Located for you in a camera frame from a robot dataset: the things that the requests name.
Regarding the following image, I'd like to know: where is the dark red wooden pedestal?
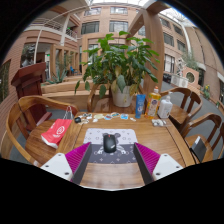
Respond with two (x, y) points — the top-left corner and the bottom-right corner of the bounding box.
(10, 61), (53, 131)

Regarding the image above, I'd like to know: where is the white pump bottle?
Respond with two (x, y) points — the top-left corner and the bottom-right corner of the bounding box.
(157, 92), (174, 120)

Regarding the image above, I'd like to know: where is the blue tube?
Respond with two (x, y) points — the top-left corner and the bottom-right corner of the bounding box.
(134, 93), (147, 120)

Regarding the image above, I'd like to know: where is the white statue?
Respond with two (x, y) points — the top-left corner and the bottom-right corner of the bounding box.
(179, 58), (188, 78)

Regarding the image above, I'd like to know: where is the black notebook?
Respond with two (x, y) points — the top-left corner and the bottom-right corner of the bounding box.
(189, 135), (208, 163)

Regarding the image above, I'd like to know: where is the red paper bag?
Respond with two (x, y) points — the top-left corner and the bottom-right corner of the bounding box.
(40, 106), (75, 150)

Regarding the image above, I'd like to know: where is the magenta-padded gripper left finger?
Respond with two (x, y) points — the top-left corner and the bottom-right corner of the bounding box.
(39, 142), (93, 185)

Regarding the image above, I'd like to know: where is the grey printed mouse pad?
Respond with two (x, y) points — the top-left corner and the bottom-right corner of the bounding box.
(81, 127), (139, 164)

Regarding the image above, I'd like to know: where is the small white packet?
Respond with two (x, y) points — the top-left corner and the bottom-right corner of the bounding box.
(151, 118), (168, 128)

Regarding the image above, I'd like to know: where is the green potted plant white pot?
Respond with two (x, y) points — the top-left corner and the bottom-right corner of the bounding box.
(73, 30), (160, 108)

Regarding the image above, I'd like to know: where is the black computer mouse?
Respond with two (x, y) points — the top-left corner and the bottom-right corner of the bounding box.
(102, 133), (118, 154)

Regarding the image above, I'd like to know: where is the wooden armchair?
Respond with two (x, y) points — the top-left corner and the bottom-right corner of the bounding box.
(181, 112), (224, 164)
(87, 83), (116, 114)
(0, 95), (79, 168)
(160, 87), (203, 135)

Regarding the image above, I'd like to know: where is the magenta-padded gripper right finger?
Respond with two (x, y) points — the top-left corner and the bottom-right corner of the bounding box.
(133, 142), (184, 186)

